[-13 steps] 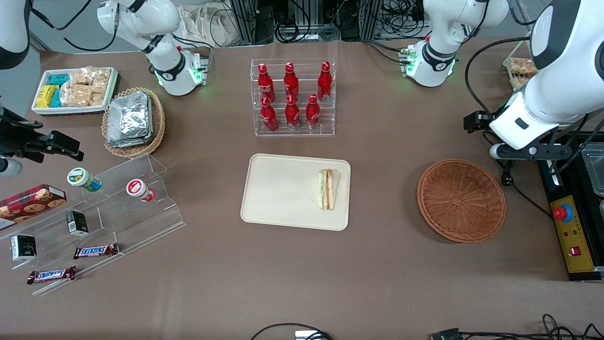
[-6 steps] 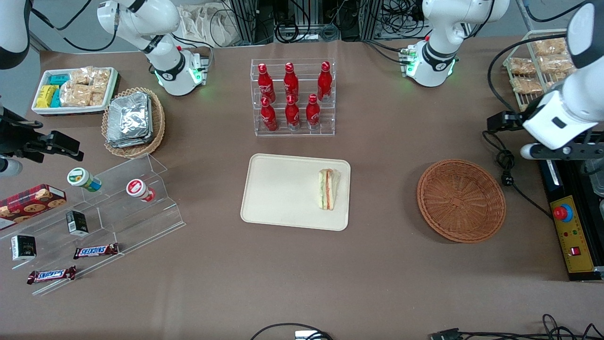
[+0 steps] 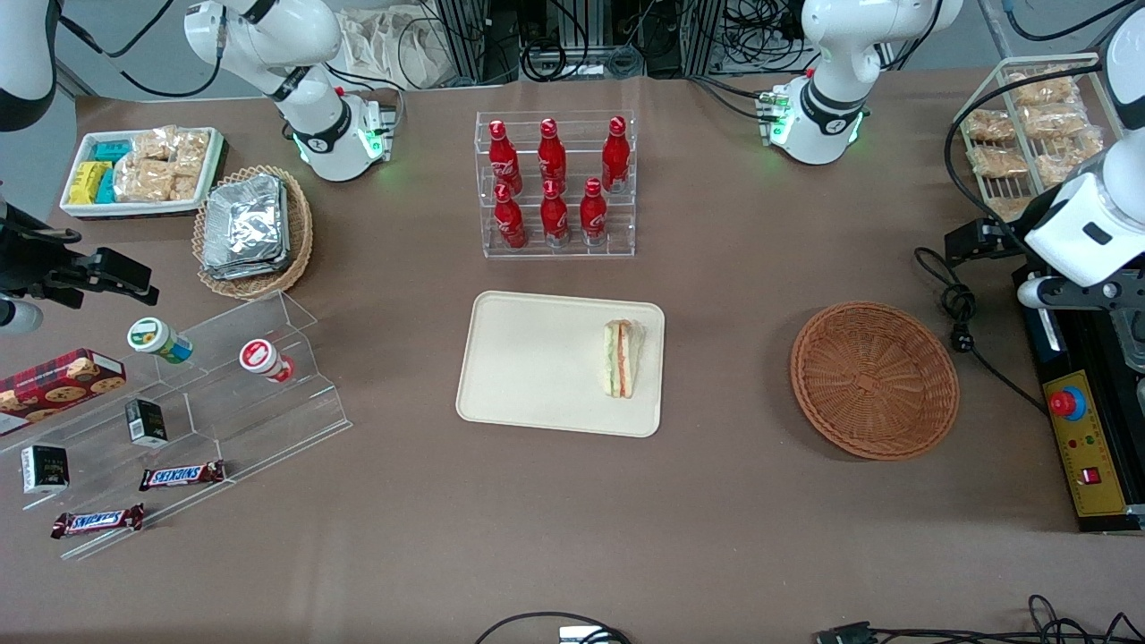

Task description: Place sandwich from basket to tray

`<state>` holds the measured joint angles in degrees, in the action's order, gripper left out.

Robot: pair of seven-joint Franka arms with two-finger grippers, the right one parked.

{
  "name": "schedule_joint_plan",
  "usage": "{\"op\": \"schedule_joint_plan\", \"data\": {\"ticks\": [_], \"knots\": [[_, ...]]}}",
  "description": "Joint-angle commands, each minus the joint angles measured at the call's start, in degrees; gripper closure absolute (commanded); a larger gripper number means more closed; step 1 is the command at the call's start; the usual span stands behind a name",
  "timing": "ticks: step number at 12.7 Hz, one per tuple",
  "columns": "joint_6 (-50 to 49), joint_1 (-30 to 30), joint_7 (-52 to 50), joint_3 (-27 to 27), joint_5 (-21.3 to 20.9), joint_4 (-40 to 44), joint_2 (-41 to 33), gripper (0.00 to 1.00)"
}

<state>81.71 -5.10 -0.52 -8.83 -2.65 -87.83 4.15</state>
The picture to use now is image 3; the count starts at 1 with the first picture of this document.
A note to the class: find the red plaid cookie box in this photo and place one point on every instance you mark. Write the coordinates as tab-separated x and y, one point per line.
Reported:
58	389

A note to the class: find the small white device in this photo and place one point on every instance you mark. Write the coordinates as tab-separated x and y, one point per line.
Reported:
580	636

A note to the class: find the aluminium frame profile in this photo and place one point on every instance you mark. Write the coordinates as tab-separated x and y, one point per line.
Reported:
461	40
704	36

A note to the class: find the translucent grey plastic piece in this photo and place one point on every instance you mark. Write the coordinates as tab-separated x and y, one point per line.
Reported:
1132	342

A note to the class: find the clear-wrapped rice crisp pack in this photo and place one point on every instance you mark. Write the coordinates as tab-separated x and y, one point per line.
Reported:
185	188
143	181
154	143
192	152

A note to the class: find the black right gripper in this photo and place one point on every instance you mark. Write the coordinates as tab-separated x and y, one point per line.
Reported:
27	259

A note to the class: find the black yellow control box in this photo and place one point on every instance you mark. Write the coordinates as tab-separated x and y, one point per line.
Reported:
1096	447

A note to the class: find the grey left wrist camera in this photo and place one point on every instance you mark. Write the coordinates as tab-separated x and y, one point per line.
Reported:
1039	292

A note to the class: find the red emergency stop button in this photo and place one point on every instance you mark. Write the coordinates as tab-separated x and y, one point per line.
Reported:
1064	404

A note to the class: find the clear acrylic stepped shelf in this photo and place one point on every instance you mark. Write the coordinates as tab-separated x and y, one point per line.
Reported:
259	429

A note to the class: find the red rocker switch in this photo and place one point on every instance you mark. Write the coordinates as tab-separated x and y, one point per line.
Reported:
1090	476

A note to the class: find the silver foil pack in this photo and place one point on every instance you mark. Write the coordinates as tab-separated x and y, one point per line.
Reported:
246	219
241	271

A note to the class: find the clear-wrapped pastry pack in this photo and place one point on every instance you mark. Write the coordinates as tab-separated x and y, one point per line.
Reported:
997	161
1055	121
1064	159
1042	89
988	125
1004	210

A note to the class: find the brown Snickers bar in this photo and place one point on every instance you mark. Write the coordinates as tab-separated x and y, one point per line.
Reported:
98	521
182	476

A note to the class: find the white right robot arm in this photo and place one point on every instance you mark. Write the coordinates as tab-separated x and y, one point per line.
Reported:
268	36

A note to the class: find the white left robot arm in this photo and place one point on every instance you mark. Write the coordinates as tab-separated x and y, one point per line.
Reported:
836	54

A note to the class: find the yellow snack pack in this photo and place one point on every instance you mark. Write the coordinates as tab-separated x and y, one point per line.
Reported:
88	183

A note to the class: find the green-lid yogurt cup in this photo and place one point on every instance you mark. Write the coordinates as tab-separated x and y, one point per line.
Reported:
156	340

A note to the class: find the oval wicker basket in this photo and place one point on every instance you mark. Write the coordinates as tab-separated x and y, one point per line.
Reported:
300	233

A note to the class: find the round brown wicker basket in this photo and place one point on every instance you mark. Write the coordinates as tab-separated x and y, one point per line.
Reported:
872	380

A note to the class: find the white rectangular snack tray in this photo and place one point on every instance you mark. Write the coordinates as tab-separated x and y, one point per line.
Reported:
80	210

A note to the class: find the small black box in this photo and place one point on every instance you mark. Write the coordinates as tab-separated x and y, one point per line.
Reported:
45	470
146	422

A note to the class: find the clear acrylic bottle rack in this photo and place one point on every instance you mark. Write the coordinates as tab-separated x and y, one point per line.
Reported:
572	255

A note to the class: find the triangle sandwich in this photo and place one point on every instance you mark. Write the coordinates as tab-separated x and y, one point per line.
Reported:
622	358

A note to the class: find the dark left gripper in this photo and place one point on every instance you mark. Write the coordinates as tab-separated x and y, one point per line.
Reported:
1009	234

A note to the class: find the crumpled clear plastic bag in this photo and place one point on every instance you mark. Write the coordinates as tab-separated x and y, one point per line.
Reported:
385	45

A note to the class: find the red-lid yogurt cup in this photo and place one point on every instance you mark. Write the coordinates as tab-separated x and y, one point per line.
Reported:
264	360

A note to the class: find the beige plastic tray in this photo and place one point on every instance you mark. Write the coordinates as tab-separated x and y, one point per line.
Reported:
537	362

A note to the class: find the red cola bottle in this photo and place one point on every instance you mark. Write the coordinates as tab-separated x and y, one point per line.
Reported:
504	161
593	215
552	156
615	156
510	224
555	219

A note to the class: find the teal snack pack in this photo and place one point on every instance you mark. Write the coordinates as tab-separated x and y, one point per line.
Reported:
106	186
114	151

